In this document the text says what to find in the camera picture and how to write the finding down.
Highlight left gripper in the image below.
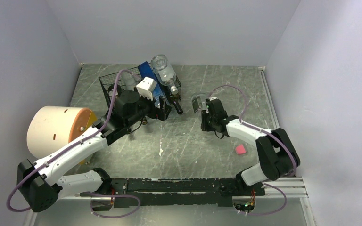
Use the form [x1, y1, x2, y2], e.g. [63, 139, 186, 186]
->
[125, 86, 173, 127]

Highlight dark green wine bottle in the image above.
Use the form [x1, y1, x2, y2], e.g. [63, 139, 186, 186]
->
[169, 94, 183, 115]

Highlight clear red-label bottle silver cap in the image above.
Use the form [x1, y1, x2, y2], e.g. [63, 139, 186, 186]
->
[150, 54, 180, 95]

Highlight blue labelled water bottle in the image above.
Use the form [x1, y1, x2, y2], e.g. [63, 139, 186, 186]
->
[137, 61, 165, 101]

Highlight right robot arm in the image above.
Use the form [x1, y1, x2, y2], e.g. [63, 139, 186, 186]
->
[201, 98, 300, 195]

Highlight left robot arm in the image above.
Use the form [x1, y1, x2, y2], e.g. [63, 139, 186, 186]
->
[14, 90, 170, 212]

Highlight pink small object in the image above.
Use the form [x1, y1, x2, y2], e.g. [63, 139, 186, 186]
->
[235, 145, 247, 155]

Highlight white cylindrical drum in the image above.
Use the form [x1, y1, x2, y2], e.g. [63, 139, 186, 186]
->
[26, 106, 98, 159]

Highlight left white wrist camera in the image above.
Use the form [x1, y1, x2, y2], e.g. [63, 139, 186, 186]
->
[136, 77, 157, 101]

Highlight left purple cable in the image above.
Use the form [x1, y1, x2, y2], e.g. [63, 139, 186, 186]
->
[6, 69, 141, 213]

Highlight black wire wine rack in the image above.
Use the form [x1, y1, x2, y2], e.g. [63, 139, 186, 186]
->
[99, 63, 182, 107]

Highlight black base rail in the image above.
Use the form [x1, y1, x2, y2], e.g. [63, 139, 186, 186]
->
[92, 168, 265, 208]

